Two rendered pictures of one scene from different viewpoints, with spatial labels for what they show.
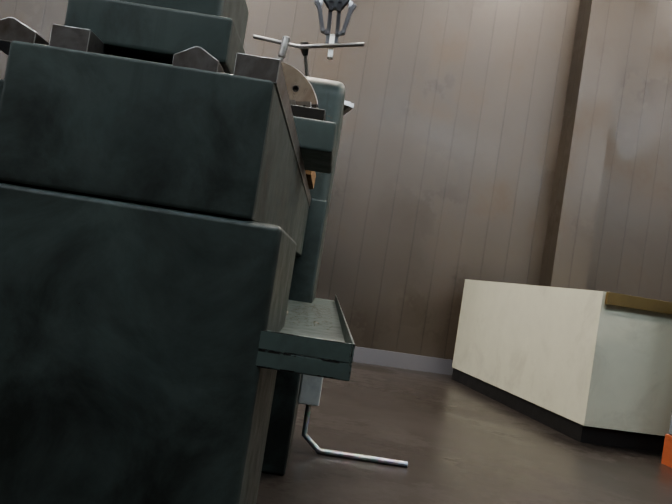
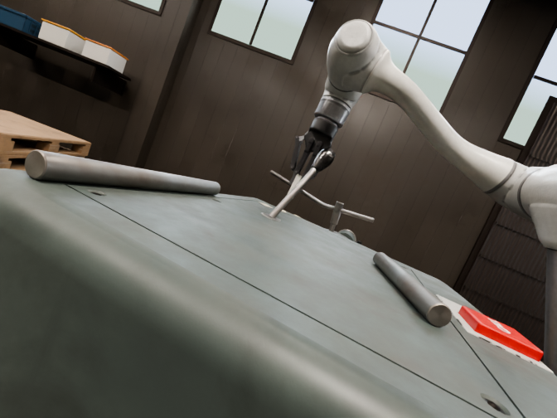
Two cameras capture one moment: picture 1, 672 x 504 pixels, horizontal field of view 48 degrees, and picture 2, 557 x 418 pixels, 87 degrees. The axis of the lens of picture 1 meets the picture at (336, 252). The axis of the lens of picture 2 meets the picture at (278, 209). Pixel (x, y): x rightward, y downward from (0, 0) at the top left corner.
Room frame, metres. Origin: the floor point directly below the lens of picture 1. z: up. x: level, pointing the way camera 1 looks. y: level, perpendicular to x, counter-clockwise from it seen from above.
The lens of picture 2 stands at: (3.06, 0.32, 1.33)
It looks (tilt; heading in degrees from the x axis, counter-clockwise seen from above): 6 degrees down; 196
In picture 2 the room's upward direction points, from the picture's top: 22 degrees clockwise
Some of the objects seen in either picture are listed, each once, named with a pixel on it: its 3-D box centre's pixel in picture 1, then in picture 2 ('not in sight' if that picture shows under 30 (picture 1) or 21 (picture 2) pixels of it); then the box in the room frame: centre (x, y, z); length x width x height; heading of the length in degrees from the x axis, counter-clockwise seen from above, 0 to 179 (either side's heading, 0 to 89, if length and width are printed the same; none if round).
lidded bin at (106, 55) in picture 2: not in sight; (104, 56); (0.06, -3.50, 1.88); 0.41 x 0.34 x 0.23; 100
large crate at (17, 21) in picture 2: not in sight; (22, 25); (0.29, -4.78, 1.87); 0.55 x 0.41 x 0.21; 100
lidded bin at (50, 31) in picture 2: not in sight; (65, 40); (0.17, -4.11, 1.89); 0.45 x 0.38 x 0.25; 100
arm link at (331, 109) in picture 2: not in sight; (331, 114); (2.22, 0.12, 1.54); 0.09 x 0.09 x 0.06
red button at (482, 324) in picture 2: not in sight; (495, 333); (2.68, 0.50, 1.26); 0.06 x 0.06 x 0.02; 0
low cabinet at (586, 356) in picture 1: (630, 361); not in sight; (4.88, -2.00, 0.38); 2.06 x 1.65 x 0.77; 10
